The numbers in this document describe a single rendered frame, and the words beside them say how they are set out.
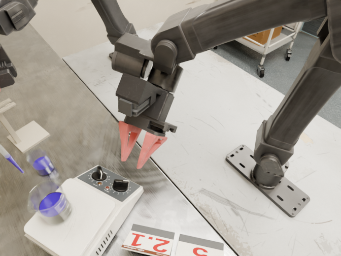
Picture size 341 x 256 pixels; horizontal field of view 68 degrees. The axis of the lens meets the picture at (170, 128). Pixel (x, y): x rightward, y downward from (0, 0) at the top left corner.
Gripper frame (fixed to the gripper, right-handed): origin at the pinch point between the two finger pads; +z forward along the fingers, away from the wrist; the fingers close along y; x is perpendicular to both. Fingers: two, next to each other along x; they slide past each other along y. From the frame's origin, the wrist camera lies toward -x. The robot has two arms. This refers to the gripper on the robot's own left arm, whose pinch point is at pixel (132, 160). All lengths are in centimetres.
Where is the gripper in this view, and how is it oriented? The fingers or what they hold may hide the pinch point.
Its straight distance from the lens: 48.9
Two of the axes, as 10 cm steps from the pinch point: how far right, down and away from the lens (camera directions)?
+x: 3.1, 0.7, 9.5
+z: -3.6, 9.3, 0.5
